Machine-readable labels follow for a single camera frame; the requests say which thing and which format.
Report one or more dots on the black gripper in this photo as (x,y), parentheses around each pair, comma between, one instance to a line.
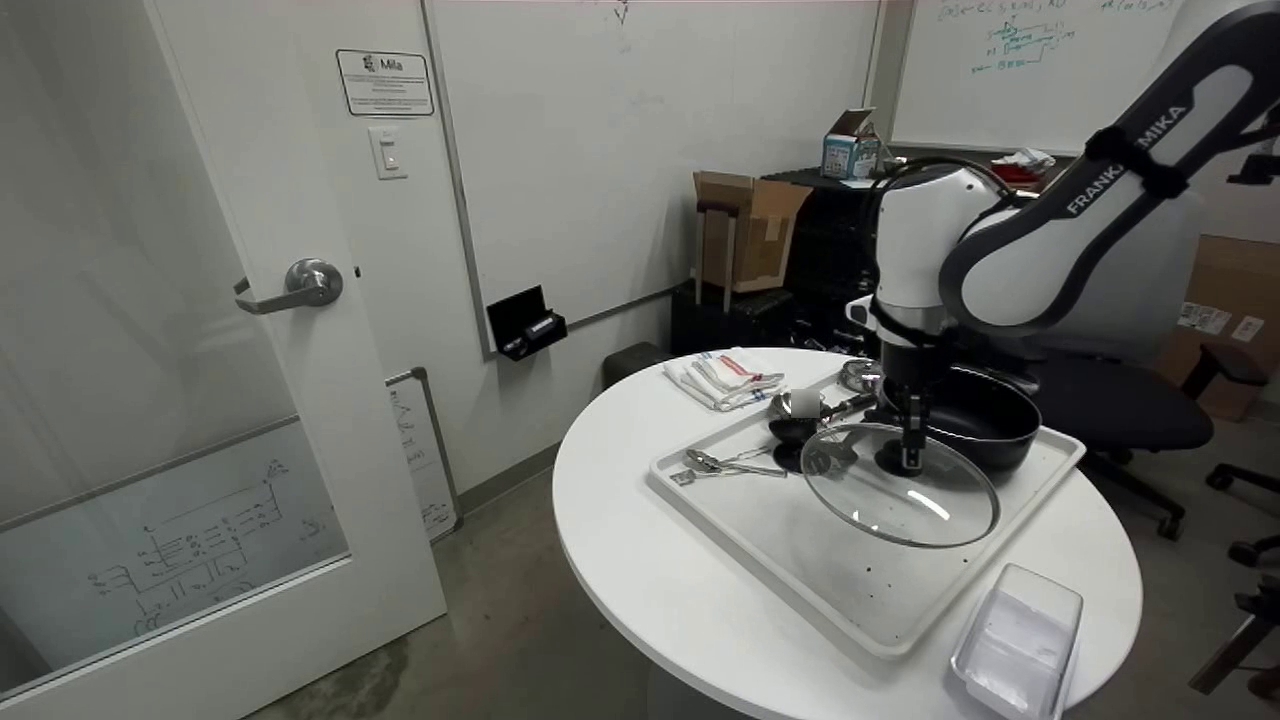
(910,369)

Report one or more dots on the glass lid with black knob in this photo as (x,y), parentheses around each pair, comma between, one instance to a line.
(920,514)

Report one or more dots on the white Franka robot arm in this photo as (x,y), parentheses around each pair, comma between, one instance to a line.
(1013,266)

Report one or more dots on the black ladle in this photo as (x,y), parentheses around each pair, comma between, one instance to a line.
(787,452)

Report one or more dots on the white cloth with coloured stripes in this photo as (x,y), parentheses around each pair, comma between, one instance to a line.
(720,379)

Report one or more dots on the white plastic tray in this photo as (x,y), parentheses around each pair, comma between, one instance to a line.
(742,545)

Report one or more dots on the metal spoon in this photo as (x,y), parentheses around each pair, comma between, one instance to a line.
(700,461)

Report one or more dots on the grey office chair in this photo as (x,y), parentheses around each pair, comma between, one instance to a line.
(1135,400)

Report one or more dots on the clear plastic container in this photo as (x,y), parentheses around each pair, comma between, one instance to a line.
(1022,645)

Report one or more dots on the dark grey bin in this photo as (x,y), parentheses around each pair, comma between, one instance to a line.
(631,361)

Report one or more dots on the small teal box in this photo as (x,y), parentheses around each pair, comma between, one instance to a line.
(848,146)

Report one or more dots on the brown cardboard box with labels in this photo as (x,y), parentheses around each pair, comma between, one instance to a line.
(1232,284)

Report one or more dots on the whiteboard with green writing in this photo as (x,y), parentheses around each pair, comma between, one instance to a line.
(984,82)

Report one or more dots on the large blank whiteboard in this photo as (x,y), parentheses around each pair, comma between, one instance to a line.
(641,160)

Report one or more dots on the black chair base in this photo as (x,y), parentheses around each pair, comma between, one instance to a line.
(1244,626)

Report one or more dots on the black marker holder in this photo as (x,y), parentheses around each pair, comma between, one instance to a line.
(527,325)

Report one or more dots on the white door sign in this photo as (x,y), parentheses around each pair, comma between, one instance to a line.
(386,82)

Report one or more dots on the white door with glass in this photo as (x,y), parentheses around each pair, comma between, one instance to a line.
(203,400)

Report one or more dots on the small whiteboard leaning on wall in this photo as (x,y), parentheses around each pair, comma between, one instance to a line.
(425,452)

